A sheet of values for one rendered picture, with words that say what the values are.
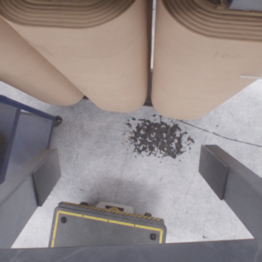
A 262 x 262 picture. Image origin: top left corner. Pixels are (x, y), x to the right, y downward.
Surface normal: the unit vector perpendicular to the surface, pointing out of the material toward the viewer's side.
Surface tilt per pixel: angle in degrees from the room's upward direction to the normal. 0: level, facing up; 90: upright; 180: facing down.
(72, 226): 0
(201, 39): 90
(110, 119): 0
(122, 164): 0
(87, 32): 90
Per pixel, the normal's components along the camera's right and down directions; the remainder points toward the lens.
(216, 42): -0.18, 0.98
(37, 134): -0.09, -0.12
